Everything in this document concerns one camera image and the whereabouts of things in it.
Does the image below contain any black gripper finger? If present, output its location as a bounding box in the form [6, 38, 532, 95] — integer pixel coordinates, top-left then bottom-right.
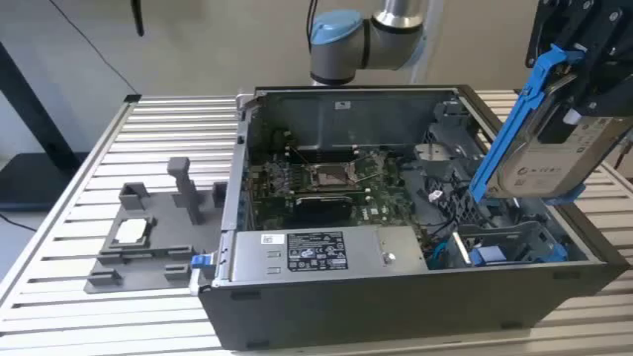
[568, 47, 633, 119]
[524, 0, 553, 70]

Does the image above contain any black disk wire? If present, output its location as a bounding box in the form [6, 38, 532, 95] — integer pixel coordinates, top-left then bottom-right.
[420, 217, 479, 240]

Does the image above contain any grey disk bay cage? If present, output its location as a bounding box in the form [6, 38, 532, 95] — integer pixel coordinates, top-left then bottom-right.
[412, 102, 496, 225]

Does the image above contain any green motherboard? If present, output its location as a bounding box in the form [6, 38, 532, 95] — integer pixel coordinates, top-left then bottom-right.
[247, 147, 423, 233]

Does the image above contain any CPU socket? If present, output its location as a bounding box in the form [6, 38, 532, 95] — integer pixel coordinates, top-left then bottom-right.
[306, 162, 362, 192]

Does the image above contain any black heat sink block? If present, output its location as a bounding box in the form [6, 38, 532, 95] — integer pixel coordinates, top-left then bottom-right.
[294, 194, 355, 227]

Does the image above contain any silver power supply unit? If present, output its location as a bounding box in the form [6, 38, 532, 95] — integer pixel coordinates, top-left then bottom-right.
[228, 225, 428, 281]

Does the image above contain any open black PC case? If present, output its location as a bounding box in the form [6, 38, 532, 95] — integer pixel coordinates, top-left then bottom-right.
[190, 84, 632, 352]

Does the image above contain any black hanging antenna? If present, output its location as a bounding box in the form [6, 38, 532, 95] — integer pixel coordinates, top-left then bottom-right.
[130, 0, 146, 37]

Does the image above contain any silver CPU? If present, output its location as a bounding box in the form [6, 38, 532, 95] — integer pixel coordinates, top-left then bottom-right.
[115, 218, 151, 244]

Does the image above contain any grey parts rack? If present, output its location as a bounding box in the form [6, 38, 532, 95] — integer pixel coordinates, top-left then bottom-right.
[83, 156, 235, 294]

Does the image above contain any black monitor stand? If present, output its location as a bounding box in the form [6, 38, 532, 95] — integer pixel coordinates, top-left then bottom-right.
[0, 40, 91, 213]

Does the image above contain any blue disk wire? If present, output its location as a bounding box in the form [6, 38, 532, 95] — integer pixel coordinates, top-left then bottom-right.
[427, 240, 451, 269]

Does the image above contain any thin black wall cable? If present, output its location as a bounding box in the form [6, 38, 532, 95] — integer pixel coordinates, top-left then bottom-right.
[48, 0, 140, 96]

